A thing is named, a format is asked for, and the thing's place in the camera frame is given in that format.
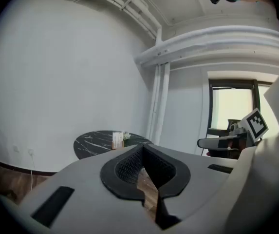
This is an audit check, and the dark framed window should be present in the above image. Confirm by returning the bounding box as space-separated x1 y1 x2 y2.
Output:
208 78 278 137

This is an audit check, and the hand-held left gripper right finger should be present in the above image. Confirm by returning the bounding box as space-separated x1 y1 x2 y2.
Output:
143 143 239 234

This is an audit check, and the large white insulated pipe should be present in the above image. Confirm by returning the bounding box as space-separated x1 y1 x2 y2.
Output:
133 25 279 69

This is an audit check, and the round black marble table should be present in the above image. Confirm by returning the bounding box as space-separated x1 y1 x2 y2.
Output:
73 130 154 160

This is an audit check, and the white wall pipe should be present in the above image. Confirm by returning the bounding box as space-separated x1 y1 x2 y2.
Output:
146 64 161 138
153 62 171 145

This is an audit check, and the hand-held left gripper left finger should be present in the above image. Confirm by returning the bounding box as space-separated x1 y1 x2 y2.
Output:
0 144 160 234

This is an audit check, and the small wooden framed box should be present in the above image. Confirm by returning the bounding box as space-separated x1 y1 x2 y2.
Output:
112 131 125 150

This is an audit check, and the white floor cable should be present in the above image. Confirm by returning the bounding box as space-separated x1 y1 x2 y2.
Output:
30 154 35 191

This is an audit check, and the white ceiling pipe bundle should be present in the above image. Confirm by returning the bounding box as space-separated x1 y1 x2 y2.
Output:
56 0 164 40

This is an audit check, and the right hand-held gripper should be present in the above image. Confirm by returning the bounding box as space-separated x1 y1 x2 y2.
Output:
197 107 270 151

